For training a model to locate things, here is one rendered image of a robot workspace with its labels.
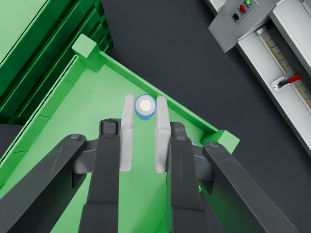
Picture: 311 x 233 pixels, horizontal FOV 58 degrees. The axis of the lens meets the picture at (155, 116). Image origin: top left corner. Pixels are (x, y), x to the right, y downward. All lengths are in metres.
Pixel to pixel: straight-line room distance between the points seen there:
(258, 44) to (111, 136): 0.70
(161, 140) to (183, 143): 0.02
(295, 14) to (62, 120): 0.49
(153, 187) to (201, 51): 0.61
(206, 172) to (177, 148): 0.02
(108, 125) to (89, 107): 0.21
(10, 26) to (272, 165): 0.78
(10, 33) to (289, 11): 0.52
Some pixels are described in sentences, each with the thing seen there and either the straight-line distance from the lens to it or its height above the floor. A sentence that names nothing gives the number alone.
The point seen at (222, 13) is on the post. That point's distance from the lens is 0.81.
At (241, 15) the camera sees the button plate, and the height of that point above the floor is 0.21.
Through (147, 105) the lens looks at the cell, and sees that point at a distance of 0.22.
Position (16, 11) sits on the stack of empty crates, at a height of 0.40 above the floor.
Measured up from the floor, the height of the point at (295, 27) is 0.32.
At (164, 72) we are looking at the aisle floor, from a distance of 0.87.
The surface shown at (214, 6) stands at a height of 0.11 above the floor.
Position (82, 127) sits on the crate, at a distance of 0.37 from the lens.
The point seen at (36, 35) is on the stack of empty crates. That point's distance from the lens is 0.47.
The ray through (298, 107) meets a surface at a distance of 0.84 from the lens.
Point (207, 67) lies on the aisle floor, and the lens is 0.90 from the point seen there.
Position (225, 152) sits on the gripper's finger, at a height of 0.70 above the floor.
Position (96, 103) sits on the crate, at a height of 0.48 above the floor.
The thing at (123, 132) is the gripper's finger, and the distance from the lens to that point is 0.17.
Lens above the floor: 0.85
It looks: 85 degrees down
